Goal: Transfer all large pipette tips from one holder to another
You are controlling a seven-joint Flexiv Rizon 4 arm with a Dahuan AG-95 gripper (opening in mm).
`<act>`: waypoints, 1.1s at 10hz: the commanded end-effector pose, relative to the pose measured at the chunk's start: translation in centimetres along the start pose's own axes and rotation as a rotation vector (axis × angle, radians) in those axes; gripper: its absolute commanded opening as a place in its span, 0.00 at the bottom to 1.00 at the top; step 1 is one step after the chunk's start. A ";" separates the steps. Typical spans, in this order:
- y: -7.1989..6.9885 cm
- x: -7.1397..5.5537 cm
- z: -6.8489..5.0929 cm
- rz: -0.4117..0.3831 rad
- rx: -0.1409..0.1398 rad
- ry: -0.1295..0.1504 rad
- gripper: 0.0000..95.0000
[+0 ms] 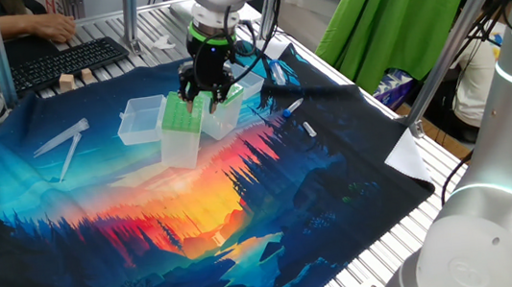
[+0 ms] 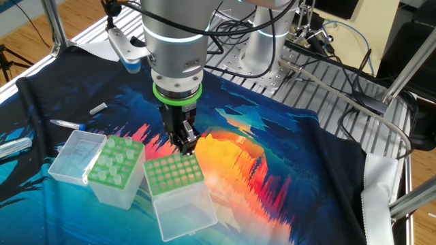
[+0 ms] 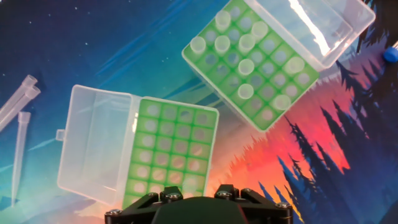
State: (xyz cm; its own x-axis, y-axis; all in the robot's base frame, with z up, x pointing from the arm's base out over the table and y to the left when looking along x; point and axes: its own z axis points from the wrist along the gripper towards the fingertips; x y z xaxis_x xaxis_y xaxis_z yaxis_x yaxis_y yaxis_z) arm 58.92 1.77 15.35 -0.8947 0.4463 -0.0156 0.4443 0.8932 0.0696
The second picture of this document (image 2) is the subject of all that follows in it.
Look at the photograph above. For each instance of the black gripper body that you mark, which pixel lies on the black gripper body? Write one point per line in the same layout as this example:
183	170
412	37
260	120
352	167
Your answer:
172	117

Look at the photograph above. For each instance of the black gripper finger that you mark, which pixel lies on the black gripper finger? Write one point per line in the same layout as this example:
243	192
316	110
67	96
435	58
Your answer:
190	137
175	141

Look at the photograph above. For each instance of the clear box green tip rack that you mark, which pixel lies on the clear box green tip rack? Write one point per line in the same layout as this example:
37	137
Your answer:
180	217
116	195

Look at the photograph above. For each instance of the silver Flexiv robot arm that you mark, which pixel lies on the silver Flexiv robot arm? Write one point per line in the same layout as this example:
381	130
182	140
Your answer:
173	51

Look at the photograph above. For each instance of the slim blue-capped conical tube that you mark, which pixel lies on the slim blue-capped conical tube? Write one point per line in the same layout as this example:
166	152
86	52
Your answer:
66	124

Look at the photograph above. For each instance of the printed sunset landscape cloth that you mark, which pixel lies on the printed sunset landscape cloth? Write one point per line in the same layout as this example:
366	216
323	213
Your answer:
289	187

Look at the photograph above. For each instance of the silver metal clamp stand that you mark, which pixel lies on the silver metal clamp stand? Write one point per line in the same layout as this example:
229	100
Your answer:
322	34

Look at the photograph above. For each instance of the black tripod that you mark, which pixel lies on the black tripod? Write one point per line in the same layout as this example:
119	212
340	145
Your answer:
4	64

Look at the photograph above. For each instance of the small black box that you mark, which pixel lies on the small black box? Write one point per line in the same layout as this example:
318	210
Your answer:
340	8

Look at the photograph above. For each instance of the black office chair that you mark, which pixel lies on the black office chair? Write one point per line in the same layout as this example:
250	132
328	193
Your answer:
398	41

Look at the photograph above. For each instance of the wrist camera on silver bracket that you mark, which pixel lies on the wrist camera on silver bracket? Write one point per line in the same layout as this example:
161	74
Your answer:
126	51

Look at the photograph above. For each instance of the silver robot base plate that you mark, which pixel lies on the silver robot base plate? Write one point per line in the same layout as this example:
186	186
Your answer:
272	81

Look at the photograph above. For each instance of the slanted aluminium frame post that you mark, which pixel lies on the slanted aluminium frame post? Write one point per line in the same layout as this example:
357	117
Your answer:
408	64

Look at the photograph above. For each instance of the aluminium frame beam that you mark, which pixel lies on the aluminium frame beam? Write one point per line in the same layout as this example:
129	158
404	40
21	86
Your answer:
415	197

